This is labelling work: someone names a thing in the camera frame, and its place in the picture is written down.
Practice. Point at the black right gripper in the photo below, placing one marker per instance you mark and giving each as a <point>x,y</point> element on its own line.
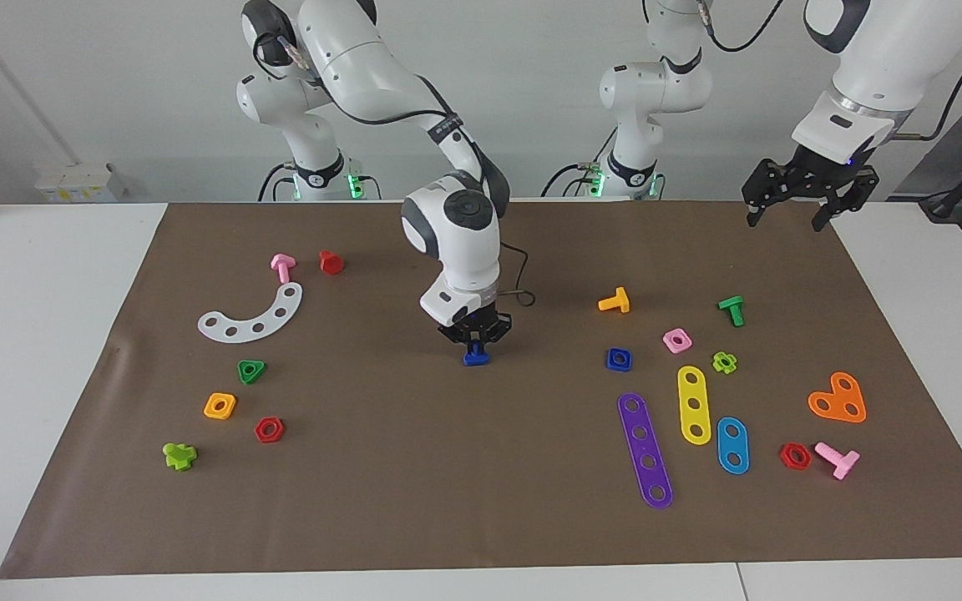
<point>477,327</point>

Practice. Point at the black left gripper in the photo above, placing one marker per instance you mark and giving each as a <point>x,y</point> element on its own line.
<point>815,179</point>

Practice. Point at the blue plastic screw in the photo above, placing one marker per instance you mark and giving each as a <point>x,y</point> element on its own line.
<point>476,360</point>

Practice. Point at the blue square plastic nut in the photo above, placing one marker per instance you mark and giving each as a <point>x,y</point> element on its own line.
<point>612,366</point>

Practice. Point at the green plastic bolt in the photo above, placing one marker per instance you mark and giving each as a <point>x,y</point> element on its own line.
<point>733,310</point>

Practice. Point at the orange plastic bolt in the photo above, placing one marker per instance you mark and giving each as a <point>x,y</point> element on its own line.
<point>617,302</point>

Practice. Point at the brown table mat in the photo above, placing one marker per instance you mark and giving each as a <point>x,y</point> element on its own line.
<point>481,501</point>

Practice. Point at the lime cross-shaped nut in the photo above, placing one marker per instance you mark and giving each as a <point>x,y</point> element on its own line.
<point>732,361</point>

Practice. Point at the red plastic bolt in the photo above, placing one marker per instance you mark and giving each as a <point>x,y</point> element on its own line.
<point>331,264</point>

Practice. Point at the pink square plastic nut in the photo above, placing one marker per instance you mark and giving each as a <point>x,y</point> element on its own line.
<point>668,335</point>

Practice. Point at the orange three-hole angled plate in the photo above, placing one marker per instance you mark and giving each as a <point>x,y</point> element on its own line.
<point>836,401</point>

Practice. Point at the purple four-hole plate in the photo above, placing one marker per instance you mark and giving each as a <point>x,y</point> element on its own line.
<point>645,447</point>

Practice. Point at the white curved five-hole plate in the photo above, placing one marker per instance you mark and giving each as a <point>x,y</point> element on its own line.
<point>270,320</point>

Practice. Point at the yellow three-hole plate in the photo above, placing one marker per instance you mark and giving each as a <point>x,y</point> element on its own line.
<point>692,392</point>

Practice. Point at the pink plastic bolt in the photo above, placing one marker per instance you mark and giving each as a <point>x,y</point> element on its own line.
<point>840,461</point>
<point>282,267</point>

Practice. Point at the red hexagonal plastic nut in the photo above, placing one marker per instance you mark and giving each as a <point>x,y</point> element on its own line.
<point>279,434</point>
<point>785,461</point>

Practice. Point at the green triangular plastic nut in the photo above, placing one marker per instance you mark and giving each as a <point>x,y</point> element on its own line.
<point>260,366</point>

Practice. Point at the blue two-hole plate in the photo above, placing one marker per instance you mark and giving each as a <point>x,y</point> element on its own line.
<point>732,445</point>

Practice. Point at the orange square plastic nut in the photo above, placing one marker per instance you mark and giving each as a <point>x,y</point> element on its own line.
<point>209,411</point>

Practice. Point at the lime plastic bolt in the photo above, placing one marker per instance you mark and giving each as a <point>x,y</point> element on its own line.
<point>179,457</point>

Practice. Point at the white wall box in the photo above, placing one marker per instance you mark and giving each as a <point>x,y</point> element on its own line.
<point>72,184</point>

